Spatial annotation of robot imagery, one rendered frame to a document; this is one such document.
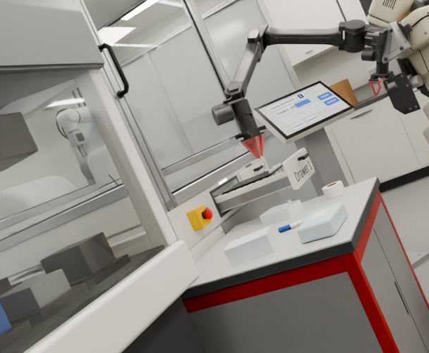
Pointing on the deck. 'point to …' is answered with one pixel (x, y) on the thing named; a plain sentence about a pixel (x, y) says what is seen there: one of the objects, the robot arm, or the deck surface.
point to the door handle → (116, 68)
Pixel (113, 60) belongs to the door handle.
